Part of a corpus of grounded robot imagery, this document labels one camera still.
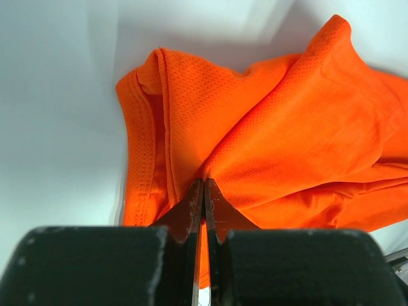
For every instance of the orange t shirt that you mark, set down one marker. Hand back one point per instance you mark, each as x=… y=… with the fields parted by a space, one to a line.
x=310 y=140

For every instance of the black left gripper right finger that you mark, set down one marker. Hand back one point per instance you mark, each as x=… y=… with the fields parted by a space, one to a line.
x=252 y=266

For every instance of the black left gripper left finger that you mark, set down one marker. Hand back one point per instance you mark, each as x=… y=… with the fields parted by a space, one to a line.
x=110 y=265

